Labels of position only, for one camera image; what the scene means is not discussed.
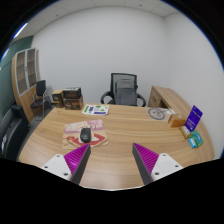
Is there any large brown cardboard box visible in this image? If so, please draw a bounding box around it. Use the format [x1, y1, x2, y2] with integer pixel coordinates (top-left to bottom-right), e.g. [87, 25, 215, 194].
[63, 95, 84, 111]

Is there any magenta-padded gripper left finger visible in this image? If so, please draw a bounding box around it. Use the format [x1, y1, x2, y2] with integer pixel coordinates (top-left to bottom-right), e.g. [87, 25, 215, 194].
[41, 143, 92, 185]

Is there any orange cardboard box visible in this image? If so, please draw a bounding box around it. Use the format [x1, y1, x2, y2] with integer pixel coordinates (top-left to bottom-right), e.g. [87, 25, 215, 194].
[167, 113, 187, 128]

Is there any black computer mouse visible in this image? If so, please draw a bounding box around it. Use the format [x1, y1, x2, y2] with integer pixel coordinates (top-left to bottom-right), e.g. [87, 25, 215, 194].
[79, 126, 93, 144]

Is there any white sheet with coloured shapes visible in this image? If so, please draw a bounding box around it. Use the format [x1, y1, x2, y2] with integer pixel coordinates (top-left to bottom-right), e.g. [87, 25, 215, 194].
[81, 103, 110, 116]

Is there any black mesh office chair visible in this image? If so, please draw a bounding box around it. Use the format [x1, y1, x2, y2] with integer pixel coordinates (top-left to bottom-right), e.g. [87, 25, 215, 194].
[100, 72, 147, 108]

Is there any small brown cardboard box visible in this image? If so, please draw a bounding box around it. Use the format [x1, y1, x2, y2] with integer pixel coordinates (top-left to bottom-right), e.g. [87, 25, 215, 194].
[51, 89, 65, 108]

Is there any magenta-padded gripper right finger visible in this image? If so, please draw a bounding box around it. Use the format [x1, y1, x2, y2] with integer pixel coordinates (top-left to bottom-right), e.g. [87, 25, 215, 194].
[131, 142, 184, 185]

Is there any black leather sofa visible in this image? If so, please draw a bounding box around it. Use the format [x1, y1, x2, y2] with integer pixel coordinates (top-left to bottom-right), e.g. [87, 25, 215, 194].
[0, 104, 31, 160]

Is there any black side chair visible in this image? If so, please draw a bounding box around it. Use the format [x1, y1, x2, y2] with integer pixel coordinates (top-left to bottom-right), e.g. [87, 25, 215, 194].
[30, 79, 53, 118]

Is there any black printed box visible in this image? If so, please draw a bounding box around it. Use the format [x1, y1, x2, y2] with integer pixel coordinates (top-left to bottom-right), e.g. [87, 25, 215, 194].
[62, 87, 83, 100]

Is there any purple standing card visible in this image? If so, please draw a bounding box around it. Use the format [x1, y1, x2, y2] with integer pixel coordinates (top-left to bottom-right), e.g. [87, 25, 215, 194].
[184, 105, 204, 133]

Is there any tan small box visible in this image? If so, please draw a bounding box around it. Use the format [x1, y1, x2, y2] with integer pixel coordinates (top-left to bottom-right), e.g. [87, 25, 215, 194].
[179, 125, 192, 140]

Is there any wooden shelf cabinet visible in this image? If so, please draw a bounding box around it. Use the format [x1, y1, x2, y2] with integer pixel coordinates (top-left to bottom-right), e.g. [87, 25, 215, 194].
[11, 47, 43, 123]

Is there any cartoon print mouse pad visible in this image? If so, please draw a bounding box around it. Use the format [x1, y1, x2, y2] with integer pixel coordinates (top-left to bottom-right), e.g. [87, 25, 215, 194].
[61, 119, 110, 150]

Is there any green small box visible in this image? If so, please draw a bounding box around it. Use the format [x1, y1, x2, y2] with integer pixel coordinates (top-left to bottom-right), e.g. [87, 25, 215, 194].
[189, 129, 205, 148]

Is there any blue small box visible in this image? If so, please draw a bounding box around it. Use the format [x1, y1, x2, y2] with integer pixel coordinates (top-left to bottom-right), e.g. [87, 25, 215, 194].
[187, 137, 198, 149]

